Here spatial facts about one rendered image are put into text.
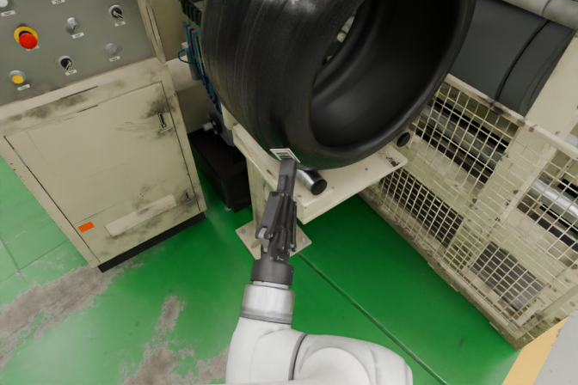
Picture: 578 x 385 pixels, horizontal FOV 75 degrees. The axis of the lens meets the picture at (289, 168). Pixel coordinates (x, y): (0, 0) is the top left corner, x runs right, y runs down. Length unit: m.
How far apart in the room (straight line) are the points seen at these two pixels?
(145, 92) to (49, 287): 1.05
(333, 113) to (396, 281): 0.98
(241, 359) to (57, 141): 0.96
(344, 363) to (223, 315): 1.19
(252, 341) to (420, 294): 1.25
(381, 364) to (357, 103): 0.69
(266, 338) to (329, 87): 0.71
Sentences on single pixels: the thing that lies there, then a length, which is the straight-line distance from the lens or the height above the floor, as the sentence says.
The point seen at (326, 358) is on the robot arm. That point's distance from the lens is 0.57.
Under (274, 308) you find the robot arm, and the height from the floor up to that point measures 0.98.
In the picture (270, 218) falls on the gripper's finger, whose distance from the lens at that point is 0.67.
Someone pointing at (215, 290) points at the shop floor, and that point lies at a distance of 1.77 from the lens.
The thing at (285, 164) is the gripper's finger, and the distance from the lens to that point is 0.74.
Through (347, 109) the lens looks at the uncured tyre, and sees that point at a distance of 1.06.
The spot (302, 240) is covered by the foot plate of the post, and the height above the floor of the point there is 0.03.
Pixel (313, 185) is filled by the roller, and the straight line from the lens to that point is 0.87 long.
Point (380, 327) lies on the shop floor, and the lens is 1.72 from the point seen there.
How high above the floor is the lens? 1.58
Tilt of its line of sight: 48 degrees down
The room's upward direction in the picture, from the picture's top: straight up
